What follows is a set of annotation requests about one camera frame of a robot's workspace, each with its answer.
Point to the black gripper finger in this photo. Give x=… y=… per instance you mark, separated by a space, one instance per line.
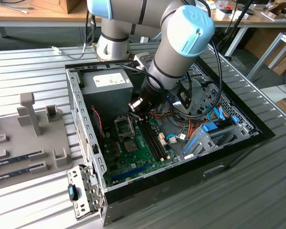
x=135 y=105

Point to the CPU with silver top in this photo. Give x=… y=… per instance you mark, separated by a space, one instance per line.
x=130 y=146

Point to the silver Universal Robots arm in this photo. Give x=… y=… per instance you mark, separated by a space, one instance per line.
x=181 y=59

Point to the CPU socket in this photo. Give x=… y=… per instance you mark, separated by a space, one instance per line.
x=131 y=153

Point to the grey power supply unit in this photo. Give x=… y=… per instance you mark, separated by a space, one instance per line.
x=105 y=100

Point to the grey metal drive cage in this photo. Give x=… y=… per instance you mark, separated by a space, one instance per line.
x=201 y=95

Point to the black case fan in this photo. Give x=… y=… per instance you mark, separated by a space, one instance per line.
x=95 y=128

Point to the green motherboard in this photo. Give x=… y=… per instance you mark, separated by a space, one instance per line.
x=133 y=164

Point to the hard disk in blue carrier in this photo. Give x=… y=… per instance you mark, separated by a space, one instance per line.
x=211 y=127

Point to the blue expansion slot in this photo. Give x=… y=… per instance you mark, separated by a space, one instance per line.
x=133 y=170

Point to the grey metal disk bay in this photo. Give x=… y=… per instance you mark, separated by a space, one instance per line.
x=206 y=146

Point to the black open PC case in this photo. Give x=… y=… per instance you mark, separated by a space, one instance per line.
x=169 y=190

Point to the black stand pole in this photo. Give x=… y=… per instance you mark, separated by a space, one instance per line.
x=237 y=23

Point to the large cardboard box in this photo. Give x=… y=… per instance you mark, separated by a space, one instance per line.
x=257 y=40

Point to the white box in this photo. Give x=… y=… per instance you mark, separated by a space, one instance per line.
x=240 y=15

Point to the grey parts rack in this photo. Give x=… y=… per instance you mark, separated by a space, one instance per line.
x=19 y=143

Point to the wooden desk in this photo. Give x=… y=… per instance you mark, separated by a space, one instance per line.
x=38 y=16
x=259 y=20

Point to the RAM stick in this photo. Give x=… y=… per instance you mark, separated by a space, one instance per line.
x=14 y=172
x=14 y=159

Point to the open cardboard box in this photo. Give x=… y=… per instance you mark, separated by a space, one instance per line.
x=276 y=8

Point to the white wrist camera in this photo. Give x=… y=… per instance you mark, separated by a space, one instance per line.
x=181 y=107

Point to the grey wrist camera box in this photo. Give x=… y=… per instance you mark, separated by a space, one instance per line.
x=141 y=60

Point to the brown base plate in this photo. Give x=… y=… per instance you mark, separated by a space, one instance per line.
x=131 y=56

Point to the blue plastic rail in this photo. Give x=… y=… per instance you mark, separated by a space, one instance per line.
x=190 y=145

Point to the silver slot bracket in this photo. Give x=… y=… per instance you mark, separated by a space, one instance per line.
x=82 y=207

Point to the aluminium profile frame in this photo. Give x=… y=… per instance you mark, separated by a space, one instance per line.
x=264 y=56

